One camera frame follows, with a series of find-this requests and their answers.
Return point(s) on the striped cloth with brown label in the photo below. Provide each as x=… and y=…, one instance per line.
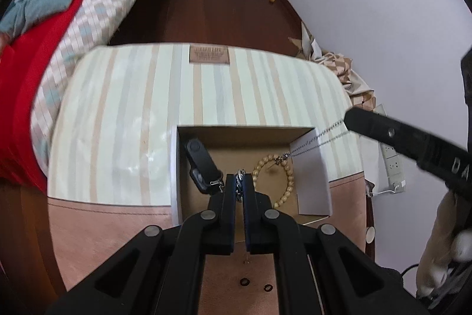
x=147, y=115

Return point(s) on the black car key fob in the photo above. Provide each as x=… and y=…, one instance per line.
x=202, y=165

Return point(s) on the white power strip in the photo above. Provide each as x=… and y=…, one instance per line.
x=391, y=162

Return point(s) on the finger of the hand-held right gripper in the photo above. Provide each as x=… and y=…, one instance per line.
x=383, y=132

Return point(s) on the cardboard box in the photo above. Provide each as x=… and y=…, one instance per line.
x=236, y=152

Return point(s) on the checked beige cloth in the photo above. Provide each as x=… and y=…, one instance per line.
x=346, y=75

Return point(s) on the person's right hand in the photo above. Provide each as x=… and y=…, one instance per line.
x=442, y=237

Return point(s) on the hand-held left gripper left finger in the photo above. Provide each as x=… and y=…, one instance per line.
x=231, y=189

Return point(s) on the red blanket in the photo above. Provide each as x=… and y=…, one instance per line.
x=22, y=86

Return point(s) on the checked bed sheet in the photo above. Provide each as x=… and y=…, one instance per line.
x=96, y=23

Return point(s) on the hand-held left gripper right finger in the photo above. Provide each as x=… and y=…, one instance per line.
x=248, y=189

